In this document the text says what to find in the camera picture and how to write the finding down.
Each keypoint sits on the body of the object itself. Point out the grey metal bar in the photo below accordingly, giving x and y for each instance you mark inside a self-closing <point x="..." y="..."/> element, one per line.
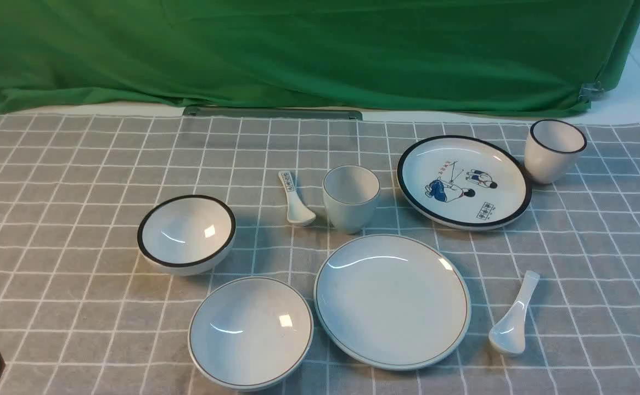
<point x="272" y="113"/>

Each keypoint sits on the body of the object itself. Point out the grey checked tablecloth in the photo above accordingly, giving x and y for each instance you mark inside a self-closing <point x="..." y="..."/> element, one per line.
<point x="83" y="312"/>

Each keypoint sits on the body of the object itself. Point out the green backdrop cloth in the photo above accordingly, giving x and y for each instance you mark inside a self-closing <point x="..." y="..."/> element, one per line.
<point x="500" y="58"/>

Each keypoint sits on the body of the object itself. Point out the black-rimmed illustrated plate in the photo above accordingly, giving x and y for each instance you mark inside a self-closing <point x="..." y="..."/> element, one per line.
<point x="463" y="183"/>

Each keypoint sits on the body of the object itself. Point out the black-rimmed white bowl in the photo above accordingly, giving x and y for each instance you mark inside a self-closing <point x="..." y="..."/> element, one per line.
<point x="187" y="235"/>

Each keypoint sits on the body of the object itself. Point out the metal clip on backdrop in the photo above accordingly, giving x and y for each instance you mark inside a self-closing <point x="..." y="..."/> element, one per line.
<point x="592" y="91"/>

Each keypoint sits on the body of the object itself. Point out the white cup black rim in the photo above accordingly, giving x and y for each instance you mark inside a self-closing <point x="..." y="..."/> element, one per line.
<point x="552" y="148"/>

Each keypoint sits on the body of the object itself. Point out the white cup thin rim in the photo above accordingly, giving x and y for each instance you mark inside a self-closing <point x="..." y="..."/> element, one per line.
<point x="350" y="197"/>

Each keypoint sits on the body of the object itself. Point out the plain white ceramic spoon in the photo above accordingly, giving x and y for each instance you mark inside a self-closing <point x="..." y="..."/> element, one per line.
<point x="507" y="336"/>

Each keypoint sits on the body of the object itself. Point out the white shallow bowl thin rim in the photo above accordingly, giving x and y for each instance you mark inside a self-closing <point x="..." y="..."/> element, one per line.
<point x="250" y="334"/>

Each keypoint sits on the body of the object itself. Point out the white spoon with print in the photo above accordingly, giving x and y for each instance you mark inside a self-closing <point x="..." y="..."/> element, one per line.
<point x="297" y="213"/>

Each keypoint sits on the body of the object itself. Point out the white plate thin rim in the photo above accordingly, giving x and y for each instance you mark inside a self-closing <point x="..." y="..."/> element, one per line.
<point x="392" y="302"/>

